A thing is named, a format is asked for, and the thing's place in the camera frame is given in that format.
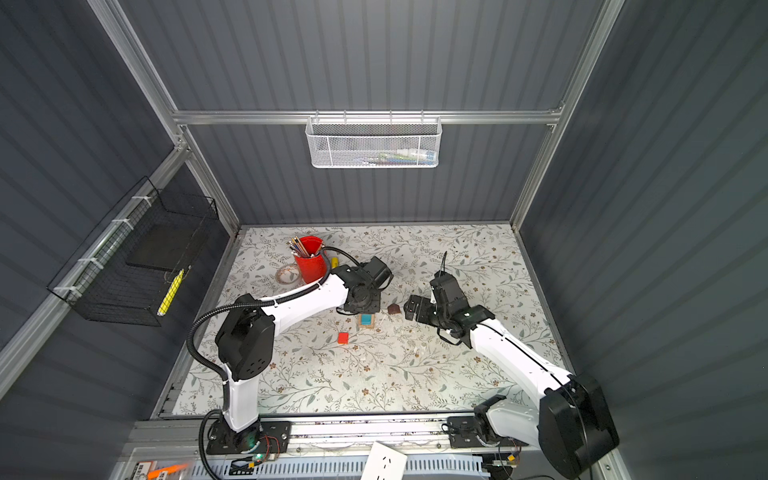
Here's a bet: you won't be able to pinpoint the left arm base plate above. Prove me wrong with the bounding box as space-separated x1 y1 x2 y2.
203 420 292 455

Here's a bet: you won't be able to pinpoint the black corrugated cable hose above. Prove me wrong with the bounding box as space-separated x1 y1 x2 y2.
185 245 361 480

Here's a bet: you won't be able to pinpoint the white wire basket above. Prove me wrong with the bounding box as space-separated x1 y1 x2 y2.
305 119 443 169

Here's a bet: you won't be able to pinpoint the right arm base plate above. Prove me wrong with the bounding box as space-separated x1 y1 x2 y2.
441 415 528 449

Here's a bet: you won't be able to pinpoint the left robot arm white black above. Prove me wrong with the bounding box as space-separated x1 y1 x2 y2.
215 257 393 433

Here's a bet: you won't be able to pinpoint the black wire basket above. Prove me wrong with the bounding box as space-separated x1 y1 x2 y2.
48 178 219 327

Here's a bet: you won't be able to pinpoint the red pencil cup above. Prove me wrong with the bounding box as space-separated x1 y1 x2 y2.
294 250 328 284

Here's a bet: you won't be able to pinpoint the yellow marker in basket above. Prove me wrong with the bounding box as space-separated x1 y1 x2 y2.
156 269 185 317

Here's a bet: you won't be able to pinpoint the wood block plank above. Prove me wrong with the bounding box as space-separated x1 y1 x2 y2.
358 314 375 329

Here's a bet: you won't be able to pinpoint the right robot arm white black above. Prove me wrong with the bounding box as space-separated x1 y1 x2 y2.
403 271 620 479

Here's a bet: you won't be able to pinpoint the pencils in cup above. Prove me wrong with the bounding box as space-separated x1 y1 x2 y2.
288 236 323 258

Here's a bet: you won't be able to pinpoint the tape roll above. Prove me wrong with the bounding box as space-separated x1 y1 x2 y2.
275 264 301 285

